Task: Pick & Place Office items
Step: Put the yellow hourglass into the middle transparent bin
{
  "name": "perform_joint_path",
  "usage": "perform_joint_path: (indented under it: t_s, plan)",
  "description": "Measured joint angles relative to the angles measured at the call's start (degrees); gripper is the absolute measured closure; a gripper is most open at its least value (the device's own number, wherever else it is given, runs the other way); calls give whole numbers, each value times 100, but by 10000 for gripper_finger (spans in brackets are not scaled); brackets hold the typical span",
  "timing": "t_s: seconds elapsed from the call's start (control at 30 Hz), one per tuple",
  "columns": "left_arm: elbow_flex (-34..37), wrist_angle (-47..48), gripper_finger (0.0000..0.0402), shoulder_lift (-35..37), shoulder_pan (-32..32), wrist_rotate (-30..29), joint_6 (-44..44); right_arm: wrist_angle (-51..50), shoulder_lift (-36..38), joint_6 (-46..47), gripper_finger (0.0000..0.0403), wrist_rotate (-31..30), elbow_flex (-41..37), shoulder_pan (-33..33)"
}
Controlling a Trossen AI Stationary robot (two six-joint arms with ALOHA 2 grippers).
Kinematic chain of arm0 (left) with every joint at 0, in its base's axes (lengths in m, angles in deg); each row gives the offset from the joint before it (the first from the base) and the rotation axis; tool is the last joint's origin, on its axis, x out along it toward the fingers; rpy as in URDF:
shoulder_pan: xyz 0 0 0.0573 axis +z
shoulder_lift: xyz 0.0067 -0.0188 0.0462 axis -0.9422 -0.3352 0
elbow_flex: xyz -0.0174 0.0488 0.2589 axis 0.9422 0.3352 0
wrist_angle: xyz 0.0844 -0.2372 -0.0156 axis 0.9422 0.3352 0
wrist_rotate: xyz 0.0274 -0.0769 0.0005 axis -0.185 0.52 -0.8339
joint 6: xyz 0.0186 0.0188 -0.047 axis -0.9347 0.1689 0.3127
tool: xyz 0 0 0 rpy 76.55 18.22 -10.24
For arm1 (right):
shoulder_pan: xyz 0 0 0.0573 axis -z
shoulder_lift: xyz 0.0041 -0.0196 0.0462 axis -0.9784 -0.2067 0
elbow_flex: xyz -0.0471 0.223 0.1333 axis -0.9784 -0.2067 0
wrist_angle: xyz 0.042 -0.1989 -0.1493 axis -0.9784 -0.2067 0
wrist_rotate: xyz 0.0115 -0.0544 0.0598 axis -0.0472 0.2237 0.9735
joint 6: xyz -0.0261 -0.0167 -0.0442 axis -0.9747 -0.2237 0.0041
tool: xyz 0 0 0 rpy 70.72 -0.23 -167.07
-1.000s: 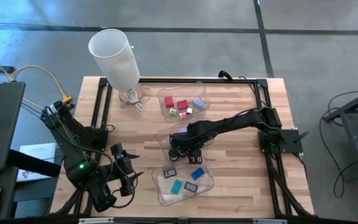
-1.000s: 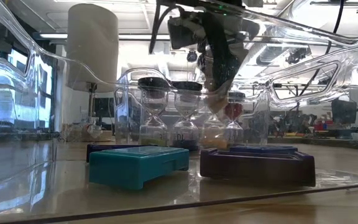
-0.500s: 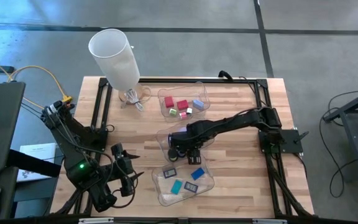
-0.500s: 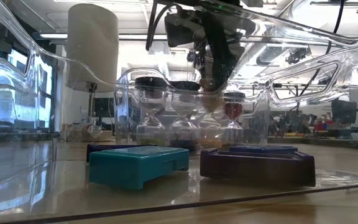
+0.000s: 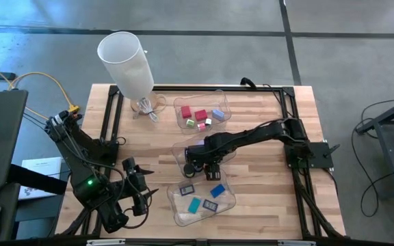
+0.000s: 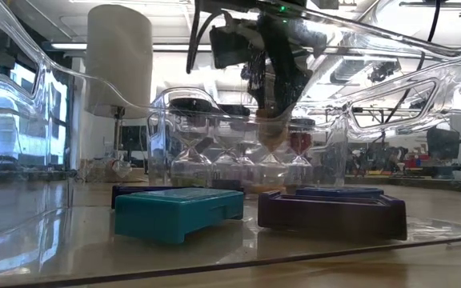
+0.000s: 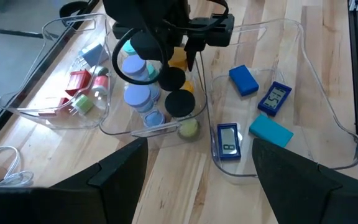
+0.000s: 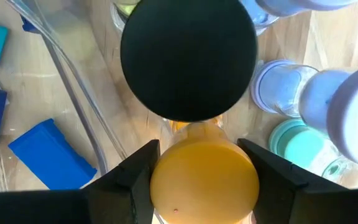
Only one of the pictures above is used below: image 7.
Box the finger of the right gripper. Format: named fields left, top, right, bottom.
left=131, top=30, right=168, bottom=62
left=183, top=37, right=207, bottom=72

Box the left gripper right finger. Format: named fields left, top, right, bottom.
left=252, top=138, right=358, bottom=224

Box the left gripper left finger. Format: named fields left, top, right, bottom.
left=0, top=137, right=149, bottom=224

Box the orange hourglass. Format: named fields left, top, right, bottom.
left=167, top=46, right=195, bottom=94

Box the teal hourglass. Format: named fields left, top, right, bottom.
left=122, top=39, right=160, bottom=80

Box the blue wall charger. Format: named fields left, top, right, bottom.
left=78, top=42, right=109, bottom=68

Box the black hourglass green sand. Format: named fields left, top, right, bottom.
left=164, top=89, right=202, bottom=141

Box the white USB wall charger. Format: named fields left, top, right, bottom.
left=88, top=65, right=109, bottom=77

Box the teal power adapter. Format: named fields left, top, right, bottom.
left=249, top=113, right=295, bottom=148

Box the dark blue tray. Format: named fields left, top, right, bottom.
left=257, top=81, right=293, bottom=118

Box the clear plastic bin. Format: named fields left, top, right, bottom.
left=99, top=18, right=208, bottom=140
left=206, top=17, right=358, bottom=179
left=0, top=12, right=113, bottom=130

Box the black power plug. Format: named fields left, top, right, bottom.
left=59, top=1, right=90, bottom=28

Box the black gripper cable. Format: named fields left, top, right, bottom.
left=111, top=27, right=171, bottom=86

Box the white bundled lamp cable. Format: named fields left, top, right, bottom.
left=0, top=145, right=35, bottom=189

